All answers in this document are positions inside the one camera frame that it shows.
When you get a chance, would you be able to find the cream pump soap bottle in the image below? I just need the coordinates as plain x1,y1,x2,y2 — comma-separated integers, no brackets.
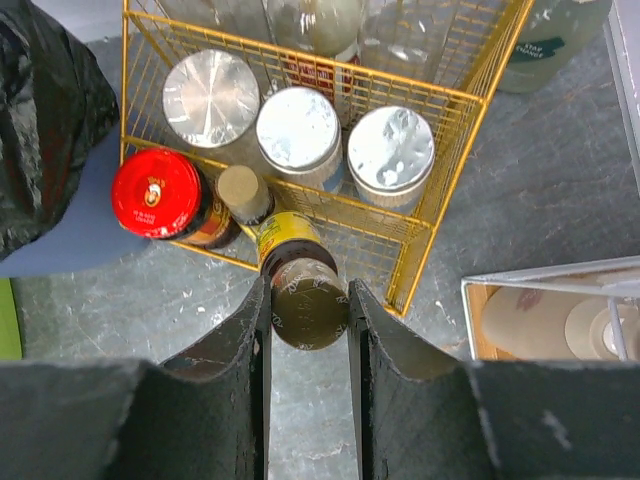
498,0,612,94

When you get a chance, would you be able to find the red lid sauce jar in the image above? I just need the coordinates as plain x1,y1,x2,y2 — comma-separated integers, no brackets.
111,148,241,249

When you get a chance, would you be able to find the blue label silver lid jar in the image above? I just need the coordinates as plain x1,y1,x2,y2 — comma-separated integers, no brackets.
347,106,435,214

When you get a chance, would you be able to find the yellow wire basket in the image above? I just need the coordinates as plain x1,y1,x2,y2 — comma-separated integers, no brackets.
118,0,536,318

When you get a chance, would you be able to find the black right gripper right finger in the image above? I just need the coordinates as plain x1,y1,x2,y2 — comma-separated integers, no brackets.
348,279,639,479

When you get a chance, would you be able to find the green plastic basin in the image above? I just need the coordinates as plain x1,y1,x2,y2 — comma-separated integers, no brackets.
0,278,23,361

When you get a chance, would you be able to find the blue trash bin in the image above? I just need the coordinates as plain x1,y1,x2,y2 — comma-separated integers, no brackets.
1,128,150,278

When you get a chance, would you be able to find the glass oil bottle gold spout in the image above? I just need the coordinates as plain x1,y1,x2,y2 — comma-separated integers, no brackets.
358,0,460,83

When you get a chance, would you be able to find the yellow label dark bottle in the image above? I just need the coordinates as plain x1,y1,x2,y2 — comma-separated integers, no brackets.
242,211,349,351

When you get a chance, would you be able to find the silver lid spice jar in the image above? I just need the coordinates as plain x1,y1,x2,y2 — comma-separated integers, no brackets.
162,49,266,172

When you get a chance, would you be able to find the small brown bottle tan cap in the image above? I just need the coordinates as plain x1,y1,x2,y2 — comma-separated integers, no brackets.
215,165,275,226

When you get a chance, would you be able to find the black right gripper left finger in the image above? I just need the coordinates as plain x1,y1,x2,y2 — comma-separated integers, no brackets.
1,278,271,479

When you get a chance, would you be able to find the black trash bag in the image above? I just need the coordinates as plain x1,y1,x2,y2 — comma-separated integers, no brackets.
1,1,120,257

